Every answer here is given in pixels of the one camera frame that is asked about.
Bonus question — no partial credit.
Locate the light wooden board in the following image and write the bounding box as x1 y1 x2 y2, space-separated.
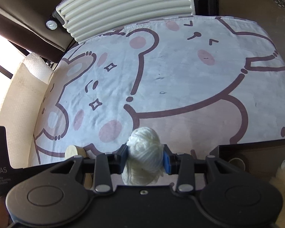
64 144 93 191

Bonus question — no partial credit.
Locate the white yarn ball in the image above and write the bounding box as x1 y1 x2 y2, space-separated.
121 127 164 186

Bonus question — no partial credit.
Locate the brown tape roll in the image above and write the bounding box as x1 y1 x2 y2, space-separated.
229 158 246 171

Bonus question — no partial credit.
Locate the black storage box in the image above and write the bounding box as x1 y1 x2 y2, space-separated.
210 139 285 181

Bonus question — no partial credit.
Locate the cartoon bear bed sheet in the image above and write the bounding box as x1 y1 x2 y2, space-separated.
29 16 285 166

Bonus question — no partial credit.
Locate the brown curtain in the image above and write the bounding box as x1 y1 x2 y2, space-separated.
0 3 72 62

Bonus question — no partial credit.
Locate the white ribbed suitcase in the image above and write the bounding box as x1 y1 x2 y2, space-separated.
46 0 219 43

